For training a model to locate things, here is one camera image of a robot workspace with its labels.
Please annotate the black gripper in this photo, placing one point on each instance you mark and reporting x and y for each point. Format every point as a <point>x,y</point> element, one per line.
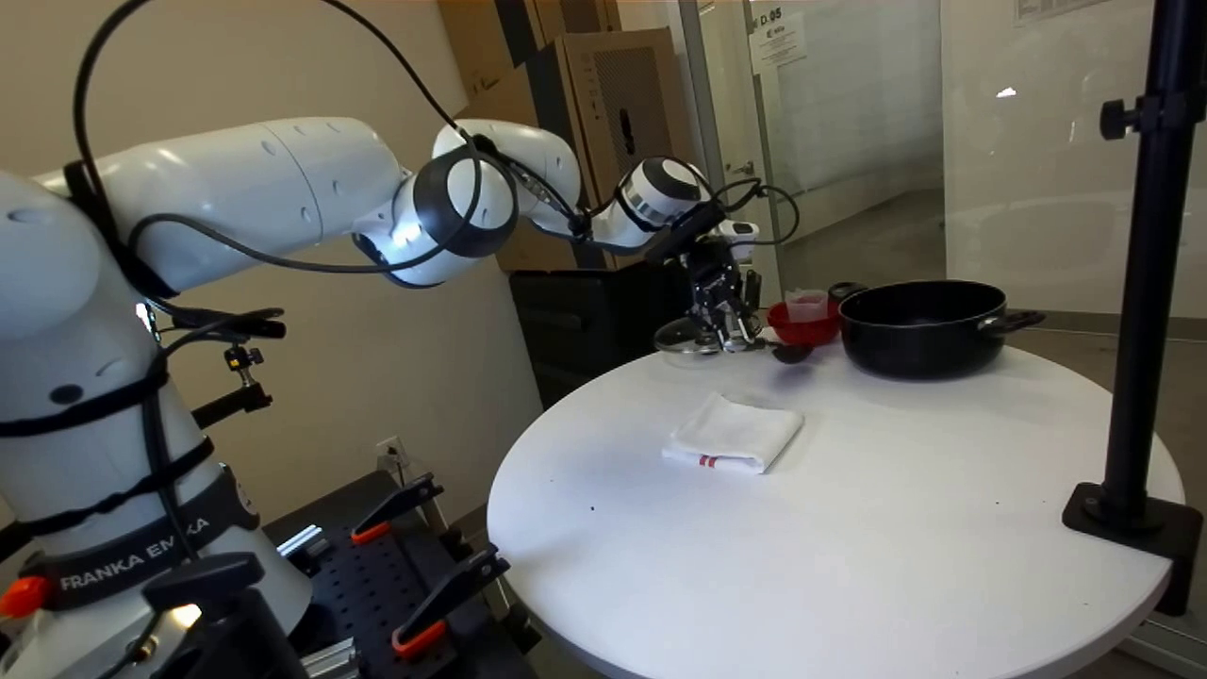
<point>721,278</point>

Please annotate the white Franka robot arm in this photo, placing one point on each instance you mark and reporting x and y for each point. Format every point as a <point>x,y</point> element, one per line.
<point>250,189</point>

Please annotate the glass pot lid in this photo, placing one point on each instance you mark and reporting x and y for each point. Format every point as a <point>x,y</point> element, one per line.
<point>681,339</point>

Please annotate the red plastic cup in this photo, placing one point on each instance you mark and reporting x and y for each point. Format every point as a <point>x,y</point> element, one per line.
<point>804,321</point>

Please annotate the white folded cloth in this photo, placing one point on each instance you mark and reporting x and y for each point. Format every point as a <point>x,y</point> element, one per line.
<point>742,432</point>

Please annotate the black cabinet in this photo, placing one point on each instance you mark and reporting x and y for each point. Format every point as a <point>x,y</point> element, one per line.
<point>579,326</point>

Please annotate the black cooking pot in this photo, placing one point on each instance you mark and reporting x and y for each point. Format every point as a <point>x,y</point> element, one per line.
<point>924,329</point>

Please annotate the brown cardboard box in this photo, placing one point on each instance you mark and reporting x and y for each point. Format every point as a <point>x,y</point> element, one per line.
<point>626,100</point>
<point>483,39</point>

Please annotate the small paper notice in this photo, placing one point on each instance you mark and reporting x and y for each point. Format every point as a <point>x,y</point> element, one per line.
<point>778,39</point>

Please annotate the black robot cart top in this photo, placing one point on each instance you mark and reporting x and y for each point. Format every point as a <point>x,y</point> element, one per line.
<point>361,598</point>

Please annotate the white wall outlet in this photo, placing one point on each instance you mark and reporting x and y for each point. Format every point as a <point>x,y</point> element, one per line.
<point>391,456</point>

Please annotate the black camera stand pole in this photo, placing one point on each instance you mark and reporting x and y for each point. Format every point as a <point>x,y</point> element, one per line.
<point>1153,315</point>

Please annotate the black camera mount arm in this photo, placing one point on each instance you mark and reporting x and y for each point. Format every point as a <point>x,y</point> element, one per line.
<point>227,326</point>

